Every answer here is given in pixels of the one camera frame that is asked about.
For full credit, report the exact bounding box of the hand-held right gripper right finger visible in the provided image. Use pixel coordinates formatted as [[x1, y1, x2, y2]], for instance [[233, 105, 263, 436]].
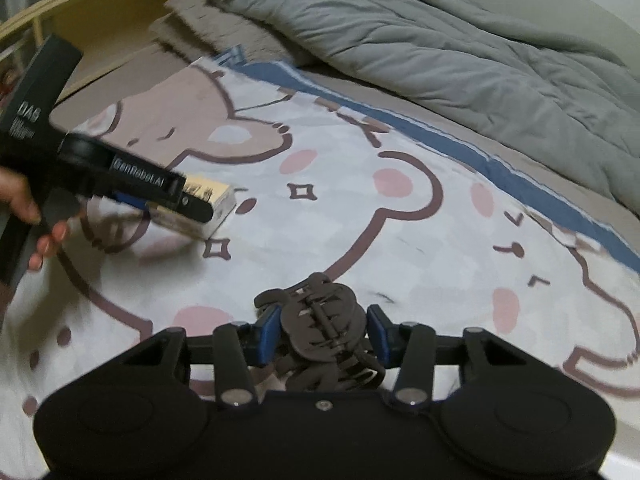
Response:
[[366, 304, 551, 411]]

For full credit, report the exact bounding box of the brown hair claw clip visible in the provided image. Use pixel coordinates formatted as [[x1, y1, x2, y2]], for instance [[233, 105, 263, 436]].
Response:
[[254, 272, 386, 392]]

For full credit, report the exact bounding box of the beige bed sheet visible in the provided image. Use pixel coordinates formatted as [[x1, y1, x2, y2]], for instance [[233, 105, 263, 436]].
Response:
[[50, 40, 640, 261]]

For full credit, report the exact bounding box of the grey duvet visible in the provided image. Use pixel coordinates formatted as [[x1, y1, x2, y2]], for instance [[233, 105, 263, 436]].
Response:
[[205, 0, 640, 201]]

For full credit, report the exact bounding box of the bear printed blanket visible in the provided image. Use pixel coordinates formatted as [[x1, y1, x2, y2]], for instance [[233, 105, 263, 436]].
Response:
[[0, 45, 640, 461]]

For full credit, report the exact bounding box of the folded beige fuzzy blanket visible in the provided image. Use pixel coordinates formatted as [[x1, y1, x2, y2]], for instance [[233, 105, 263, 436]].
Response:
[[150, 0, 321, 68]]

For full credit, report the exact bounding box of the person's left hand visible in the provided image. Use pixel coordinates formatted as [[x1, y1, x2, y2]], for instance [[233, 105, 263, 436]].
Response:
[[0, 167, 71, 272]]

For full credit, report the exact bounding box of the small yellow white box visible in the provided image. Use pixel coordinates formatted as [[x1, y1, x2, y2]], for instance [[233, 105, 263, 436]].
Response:
[[150, 175, 237, 241]]

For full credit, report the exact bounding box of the light wooden bed frame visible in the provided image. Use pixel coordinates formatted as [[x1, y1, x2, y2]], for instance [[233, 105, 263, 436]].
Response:
[[0, 0, 236, 111]]

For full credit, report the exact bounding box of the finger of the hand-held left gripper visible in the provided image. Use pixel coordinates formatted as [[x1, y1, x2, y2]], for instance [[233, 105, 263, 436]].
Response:
[[112, 172, 215, 224]]

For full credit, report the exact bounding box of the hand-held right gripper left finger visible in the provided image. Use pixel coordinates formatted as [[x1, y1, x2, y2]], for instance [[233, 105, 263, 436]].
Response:
[[100, 305, 284, 408]]

